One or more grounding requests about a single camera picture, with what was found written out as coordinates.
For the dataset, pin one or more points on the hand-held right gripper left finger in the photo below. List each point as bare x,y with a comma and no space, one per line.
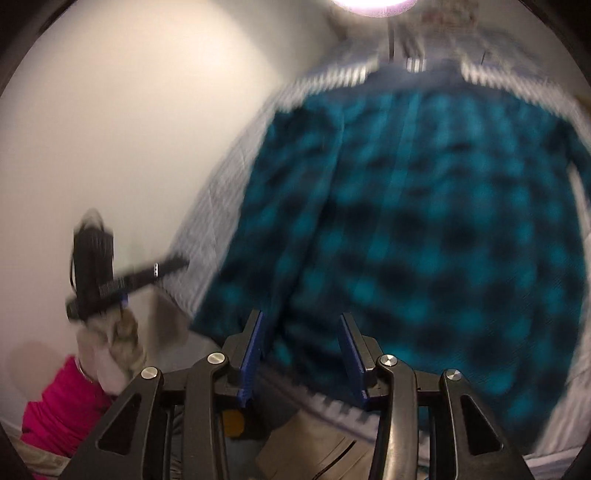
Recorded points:
249,364

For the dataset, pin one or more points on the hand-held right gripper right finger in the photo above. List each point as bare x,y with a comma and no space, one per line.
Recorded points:
353,367

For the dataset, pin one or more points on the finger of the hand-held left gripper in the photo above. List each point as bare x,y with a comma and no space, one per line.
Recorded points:
152,272

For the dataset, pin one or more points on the person's left forearm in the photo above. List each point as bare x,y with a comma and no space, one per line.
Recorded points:
60,406

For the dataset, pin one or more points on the person's left hand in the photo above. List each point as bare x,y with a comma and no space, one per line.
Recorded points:
115,337

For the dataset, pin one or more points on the grey striped quilt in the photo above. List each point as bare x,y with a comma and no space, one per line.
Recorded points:
217,221

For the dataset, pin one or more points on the beige cloth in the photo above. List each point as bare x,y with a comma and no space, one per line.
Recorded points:
314,443

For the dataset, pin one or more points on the black tripod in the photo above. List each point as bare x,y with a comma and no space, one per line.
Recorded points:
406,50

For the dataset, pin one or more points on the patterned pillows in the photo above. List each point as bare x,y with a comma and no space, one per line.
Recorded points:
450,16

